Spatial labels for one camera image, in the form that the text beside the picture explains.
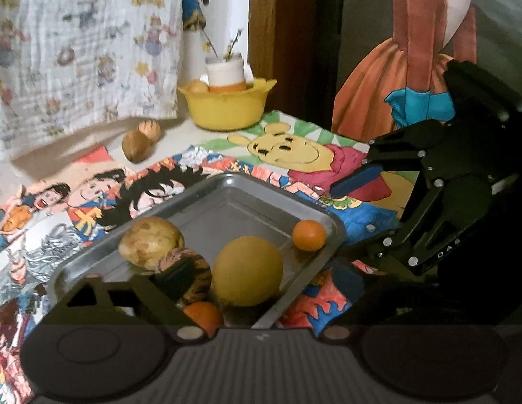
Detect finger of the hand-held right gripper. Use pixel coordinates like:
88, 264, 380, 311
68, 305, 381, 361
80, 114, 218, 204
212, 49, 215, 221
330, 120, 455, 199
339, 177, 493, 278

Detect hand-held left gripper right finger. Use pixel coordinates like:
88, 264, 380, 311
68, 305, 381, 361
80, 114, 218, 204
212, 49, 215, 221
320, 259, 497, 341

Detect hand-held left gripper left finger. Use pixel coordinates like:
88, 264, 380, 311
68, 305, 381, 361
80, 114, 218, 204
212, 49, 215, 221
42, 257, 207, 341

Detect striped brown round fruit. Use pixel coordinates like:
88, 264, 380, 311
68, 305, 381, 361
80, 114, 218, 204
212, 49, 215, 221
155, 248, 212, 307
138, 120, 163, 141

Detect yellow green speckled fruit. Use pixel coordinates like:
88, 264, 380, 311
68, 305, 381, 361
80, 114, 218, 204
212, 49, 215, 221
118, 216, 185, 270

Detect small orange mandarin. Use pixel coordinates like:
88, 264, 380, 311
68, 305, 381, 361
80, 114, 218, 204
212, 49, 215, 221
183, 301, 225, 339
292, 220, 327, 252

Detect large yellow round fruit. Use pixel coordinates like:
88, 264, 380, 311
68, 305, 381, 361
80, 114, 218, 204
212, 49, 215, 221
211, 236, 284, 307

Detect metal tray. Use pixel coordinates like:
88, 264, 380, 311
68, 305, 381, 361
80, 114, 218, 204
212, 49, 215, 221
48, 172, 347, 329

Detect cartoon printed cloth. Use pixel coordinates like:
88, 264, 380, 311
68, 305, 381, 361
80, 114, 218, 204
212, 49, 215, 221
0, 109, 413, 404

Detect yellow plastic bowl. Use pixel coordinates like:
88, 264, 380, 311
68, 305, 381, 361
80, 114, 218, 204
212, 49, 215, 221
177, 78, 278, 132

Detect white cup with orange base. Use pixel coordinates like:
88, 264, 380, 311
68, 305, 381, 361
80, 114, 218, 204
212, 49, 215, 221
205, 53, 247, 92

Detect dry twigs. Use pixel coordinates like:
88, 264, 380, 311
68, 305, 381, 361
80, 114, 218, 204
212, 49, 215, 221
200, 27, 246, 60

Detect white bear printed blanket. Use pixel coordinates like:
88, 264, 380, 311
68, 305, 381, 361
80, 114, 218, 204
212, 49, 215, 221
0, 0, 184, 163

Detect orange dress wall poster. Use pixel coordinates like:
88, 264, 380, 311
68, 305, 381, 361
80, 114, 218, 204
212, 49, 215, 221
332, 0, 478, 141

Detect wooden door frame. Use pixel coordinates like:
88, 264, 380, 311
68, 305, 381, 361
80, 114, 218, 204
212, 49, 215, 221
249, 0, 318, 123

